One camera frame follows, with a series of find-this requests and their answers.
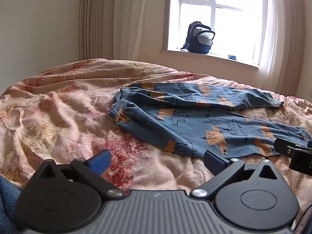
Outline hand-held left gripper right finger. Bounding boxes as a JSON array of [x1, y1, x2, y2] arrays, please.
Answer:
[[190, 150, 279, 199]]

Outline dark blue backpack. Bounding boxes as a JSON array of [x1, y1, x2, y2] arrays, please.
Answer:
[[180, 21, 216, 54]]

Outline blue patterned pants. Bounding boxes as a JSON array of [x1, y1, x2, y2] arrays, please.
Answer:
[[108, 82, 310, 158]]

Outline person's denim-clad leg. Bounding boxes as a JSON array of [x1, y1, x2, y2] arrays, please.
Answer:
[[0, 175, 23, 234]]

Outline pink floral blanket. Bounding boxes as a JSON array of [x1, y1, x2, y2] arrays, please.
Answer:
[[0, 58, 312, 225]]

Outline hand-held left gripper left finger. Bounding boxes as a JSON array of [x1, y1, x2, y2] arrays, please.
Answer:
[[33, 149, 125, 199]]

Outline white windowsill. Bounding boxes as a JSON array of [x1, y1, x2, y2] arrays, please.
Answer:
[[160, 49, 260, 72]]

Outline black cable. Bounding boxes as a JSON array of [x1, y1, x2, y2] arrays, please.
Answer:
[[293, 203, 312, 233]]

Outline white framed window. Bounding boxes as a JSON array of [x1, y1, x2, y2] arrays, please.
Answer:
[[167, 0, 269, 66]]

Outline beige curtain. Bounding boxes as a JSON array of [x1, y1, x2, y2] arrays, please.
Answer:
[[79, 0, 171, 61], [258, 0, 306, 96]]

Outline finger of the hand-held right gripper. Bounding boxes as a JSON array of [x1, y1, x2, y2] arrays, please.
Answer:
[[273, 138, 308, 158]]

